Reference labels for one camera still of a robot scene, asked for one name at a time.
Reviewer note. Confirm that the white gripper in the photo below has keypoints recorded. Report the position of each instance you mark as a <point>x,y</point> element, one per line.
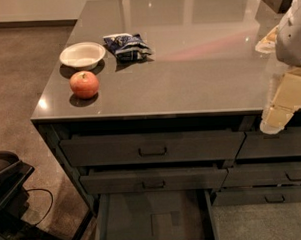
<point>293,43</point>

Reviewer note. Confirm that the red apple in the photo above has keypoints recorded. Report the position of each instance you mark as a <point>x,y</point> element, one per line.
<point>84,84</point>

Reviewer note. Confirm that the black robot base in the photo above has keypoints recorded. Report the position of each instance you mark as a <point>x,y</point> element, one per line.
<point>13,174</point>

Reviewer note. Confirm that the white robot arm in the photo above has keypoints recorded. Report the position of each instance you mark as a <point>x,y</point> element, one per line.
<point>300,5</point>

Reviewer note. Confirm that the top right drawer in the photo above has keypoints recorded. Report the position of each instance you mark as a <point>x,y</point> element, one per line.
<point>286,143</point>

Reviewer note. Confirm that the middle right drawer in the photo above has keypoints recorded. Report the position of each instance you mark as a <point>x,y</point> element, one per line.
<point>263,174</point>

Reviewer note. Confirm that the bottom right drawer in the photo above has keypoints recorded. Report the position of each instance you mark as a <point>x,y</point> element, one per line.
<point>258,196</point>

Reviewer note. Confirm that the open bottom left drawer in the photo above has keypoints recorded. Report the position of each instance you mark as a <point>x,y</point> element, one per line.
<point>167,215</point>

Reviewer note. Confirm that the top left drawer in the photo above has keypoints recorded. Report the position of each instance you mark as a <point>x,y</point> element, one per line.
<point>152,147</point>

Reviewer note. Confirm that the middle left drawer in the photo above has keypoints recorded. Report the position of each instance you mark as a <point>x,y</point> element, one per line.
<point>153,179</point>

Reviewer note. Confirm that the blue chip bag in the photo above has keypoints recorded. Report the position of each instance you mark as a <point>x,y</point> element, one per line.
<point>126,47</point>

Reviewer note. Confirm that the white bowl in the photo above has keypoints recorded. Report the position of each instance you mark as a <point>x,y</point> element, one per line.
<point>82,56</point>

